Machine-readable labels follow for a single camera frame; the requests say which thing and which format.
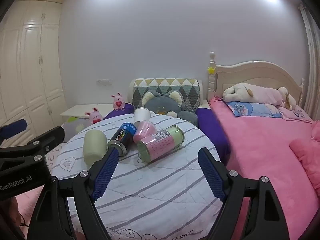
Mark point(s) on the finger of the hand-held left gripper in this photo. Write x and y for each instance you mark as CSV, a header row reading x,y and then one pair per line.
x,y
51,135
16,126

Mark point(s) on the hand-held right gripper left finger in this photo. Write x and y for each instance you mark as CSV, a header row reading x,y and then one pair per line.
x,y
105,173

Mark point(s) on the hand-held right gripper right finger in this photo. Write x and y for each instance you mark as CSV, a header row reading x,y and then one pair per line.
x,y
212,176

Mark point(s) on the pale green cup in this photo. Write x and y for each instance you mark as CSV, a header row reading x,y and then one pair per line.
x,y
93,145

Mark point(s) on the pink cup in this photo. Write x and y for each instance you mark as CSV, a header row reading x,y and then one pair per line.
x,y
144,131

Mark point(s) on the white cup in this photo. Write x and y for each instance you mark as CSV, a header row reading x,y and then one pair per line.
x,y
141,116

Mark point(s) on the grey floral cloth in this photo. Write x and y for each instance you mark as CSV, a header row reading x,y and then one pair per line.
x,y
73,127

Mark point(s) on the white nightstand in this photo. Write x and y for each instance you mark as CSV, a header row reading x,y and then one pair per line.
x,y
82,110

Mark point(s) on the black and blue spray can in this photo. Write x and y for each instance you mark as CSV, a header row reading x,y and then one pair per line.
x,y
122,137

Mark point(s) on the pink rabbit toy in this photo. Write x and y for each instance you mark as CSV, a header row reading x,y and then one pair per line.
x,y
94,116
118,102

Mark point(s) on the purple sheet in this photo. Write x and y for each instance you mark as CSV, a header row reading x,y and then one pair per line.
x,y
212,127

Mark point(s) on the pink blanket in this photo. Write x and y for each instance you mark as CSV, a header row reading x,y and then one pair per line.
x,y
262,155

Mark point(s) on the pink and green canister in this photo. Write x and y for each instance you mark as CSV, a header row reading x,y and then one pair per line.
x,y
160,145

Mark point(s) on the cream wardrobe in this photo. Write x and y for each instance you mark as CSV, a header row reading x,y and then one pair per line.
x,y
32,67

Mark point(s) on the purple pillow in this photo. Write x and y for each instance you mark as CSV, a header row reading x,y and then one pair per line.
x,y
125,110

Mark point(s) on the blue cartoon pillow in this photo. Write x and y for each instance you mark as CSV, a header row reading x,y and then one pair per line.
x,y
252,110

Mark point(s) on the grey cat plush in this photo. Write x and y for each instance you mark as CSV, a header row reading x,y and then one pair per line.
x,y
162,102

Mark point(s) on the pink and white plush dog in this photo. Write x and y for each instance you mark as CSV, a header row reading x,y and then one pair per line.
x,y
257,93

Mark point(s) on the pink cushion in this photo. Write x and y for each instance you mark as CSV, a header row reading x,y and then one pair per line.
x,y
308,155

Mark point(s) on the diamond pattern quilted cover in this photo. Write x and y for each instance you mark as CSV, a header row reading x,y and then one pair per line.
x,y
170,85

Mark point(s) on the pink printed pillow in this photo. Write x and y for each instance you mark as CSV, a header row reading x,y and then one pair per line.
x,y
297,114

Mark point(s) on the yellow crown ornament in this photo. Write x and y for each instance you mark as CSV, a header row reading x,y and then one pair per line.
x,y
211,70

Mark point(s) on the cream wooden headboard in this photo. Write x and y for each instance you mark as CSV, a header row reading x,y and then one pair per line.
x,y
250,75

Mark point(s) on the cream curtain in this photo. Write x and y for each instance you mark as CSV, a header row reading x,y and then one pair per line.
x,y
312,55

